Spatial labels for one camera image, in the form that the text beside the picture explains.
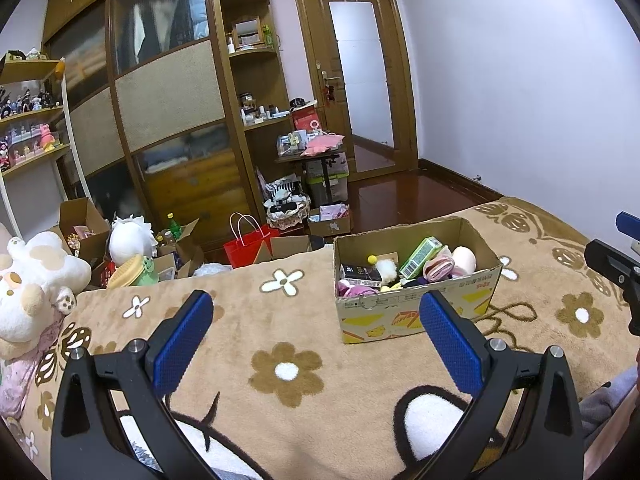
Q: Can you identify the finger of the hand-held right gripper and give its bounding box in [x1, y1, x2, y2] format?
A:
[584, 239, 640, 336]
[616, 210, 640, 241]

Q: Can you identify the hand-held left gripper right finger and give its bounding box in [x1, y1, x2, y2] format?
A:
[415, 290, 586, 480]

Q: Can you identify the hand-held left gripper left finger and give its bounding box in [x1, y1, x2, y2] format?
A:
[50, 289, 216, 480]

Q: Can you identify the printed cardboard box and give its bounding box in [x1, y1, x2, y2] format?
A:
[332, 216, 503, 345]

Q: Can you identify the pink ribbed cloth package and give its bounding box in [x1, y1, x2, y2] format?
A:
[422, 255, 455, 281]

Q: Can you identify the green packet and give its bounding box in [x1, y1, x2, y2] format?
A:
[398, 237, 444, 280]

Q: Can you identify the person's right forearm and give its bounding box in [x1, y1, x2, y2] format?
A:
[580, 365, 640, 480]

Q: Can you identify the tan flower-pattern blanket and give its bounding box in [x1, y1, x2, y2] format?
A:
[0, 197, 640, 480]

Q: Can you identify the white plastic bag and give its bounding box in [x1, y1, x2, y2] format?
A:
[192, 262, 232, 279]

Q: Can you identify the green frog toy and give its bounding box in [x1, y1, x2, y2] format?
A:
[132, 255, 161, 286]

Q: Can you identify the open brown cardboard box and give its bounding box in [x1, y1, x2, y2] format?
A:
[50, 197, 113, 281]
[155, 217, 206, 278]

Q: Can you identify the white fluffy pompom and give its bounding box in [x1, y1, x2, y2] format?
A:
[375, 257, 399, 283]

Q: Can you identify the red paper shopping bag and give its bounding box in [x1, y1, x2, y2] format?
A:
[223, 212, 281, 269]

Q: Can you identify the white-haired plush toy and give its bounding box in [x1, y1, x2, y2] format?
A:
[109, 214, 158, 267]

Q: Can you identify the small black box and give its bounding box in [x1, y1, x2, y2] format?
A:
[340, 263, 383, 284]

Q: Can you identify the flat brown cardboard box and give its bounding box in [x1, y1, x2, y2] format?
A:
[255, 235, 313, 264]

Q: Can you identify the white and tan cow plush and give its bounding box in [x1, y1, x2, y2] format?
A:
[0, 222, 92, 361]

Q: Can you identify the lace-trimmed basket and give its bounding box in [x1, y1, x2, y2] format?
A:
[265, 195, 311, 231]

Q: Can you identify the pink fuzzy cloth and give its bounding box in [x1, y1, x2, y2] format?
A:
[0, 320, 66, 416]

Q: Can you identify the small cardboard box with clutter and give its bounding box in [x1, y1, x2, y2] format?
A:
[307, 205, 353, 237]

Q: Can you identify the translucent storage bin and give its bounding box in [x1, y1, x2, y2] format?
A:
[305, 152, 351, 206]

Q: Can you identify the small dark side table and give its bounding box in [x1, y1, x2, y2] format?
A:
[275, 147, 348, 206]

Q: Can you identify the clear plastic container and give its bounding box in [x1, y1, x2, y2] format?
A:
[276, 130, 311, 156]

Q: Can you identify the wooden wardrobe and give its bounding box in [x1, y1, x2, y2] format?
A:
[42, 0, 261, 256]

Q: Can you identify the red paper bag with circle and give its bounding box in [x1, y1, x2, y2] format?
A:
[291, 105, 321, 133]

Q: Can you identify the row of small figurines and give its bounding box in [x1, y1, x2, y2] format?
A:
[0, 87, 58, 121]

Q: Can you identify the wooden corner shelf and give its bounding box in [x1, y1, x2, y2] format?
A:
[205, 0, 301, 241]

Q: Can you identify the wooden door with glass panel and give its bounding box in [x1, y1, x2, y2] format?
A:
[290, 0, 418, 181]

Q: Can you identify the wooden wall shelf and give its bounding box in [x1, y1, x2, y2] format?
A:
[0, 57, 91, 241]

